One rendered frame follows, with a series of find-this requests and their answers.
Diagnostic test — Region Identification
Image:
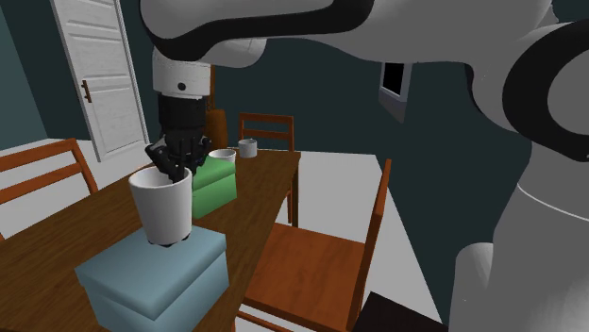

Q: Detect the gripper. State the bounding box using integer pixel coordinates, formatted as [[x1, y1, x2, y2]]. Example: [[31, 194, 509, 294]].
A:
[[143, 92, 213, 183]]

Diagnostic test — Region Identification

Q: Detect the brown tall vase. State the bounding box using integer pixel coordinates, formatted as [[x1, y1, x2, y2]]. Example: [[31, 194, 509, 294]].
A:
[[204, 65, 229, 151]]

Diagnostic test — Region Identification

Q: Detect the green box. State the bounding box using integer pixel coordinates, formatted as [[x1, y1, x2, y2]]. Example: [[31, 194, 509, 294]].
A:
[[190, 154, 239, 221]]

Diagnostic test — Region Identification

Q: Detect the tall white cup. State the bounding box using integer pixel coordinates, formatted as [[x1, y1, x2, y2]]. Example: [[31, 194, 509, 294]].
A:
[[127, 165, 194, 248]]

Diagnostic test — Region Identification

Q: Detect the small grey-white cup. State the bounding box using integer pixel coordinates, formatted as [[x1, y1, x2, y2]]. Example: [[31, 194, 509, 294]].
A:
[[237, 138, 259, 159]]

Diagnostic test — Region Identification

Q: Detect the wooden chair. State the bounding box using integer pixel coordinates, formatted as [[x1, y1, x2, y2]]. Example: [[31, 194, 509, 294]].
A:
[[235, 158, 394, 332], [237, 111, 296, 227], [0, 138, 100, 242]]

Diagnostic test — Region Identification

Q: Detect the wooden table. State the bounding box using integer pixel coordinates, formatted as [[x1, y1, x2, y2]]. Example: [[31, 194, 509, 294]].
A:
[[0, 146, 303, 332]]

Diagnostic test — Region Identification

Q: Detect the white panel door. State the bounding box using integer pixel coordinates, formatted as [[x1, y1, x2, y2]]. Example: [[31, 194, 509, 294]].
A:
[[48, 0, 152, 163]]

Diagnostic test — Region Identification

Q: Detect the blue box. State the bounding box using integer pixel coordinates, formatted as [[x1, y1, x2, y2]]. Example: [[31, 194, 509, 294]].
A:
[[74, 224, 230, 332]]

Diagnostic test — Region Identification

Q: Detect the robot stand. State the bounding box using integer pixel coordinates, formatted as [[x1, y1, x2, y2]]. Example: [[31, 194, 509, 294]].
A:
[[351, 290, 450, 332]]

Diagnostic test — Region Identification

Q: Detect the grey-framed dark wall picture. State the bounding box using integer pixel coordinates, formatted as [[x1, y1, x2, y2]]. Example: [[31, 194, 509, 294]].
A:
[[378, 61, 413, 125]]

